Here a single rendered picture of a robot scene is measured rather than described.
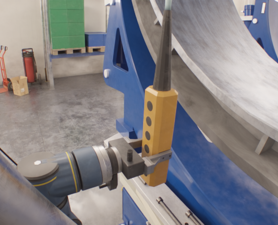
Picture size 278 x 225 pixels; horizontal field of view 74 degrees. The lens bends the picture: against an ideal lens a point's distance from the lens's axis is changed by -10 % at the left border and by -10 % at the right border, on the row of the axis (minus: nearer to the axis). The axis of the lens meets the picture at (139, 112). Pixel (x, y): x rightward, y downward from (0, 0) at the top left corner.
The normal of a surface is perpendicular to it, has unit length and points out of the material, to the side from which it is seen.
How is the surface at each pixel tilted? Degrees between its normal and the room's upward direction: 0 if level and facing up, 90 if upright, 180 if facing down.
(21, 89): 90
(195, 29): 45
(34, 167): 0
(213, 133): 90
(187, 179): 90
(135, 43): 59
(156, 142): 90
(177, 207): 0
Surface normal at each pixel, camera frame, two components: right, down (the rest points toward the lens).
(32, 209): 0.98, -0.17
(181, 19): 0.37, -0.37
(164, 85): 0.25, 0.34
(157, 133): -0.26, 0.39
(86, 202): 0.04, -0.91
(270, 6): 0.50, 0.23
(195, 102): 0.24, -0.66
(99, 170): 0.47, -0.04
